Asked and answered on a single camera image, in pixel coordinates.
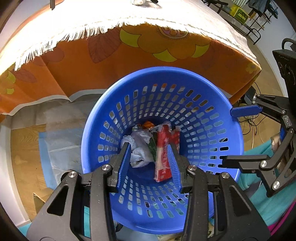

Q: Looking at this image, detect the red paper carton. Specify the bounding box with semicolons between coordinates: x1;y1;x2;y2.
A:
154;121;181;182

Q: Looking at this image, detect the light blue tube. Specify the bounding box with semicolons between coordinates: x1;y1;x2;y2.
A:
132;0;146;6

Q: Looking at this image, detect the crumpled white plastic bag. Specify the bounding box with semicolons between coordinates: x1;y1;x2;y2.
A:
120;130;155;168

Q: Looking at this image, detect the blue plastic basket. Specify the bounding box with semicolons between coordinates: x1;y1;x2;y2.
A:
81;67;244;235

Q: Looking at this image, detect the colourful small wrapper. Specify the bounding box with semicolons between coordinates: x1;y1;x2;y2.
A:
132;120;159;162

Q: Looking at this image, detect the metal drying rack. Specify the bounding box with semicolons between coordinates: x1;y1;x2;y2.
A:
203;1;278;45

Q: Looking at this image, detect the yellow crate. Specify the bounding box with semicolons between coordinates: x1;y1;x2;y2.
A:
230;5;249;24

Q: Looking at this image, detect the beige plaid blanket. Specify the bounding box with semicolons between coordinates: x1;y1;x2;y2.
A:
1;1;257;73

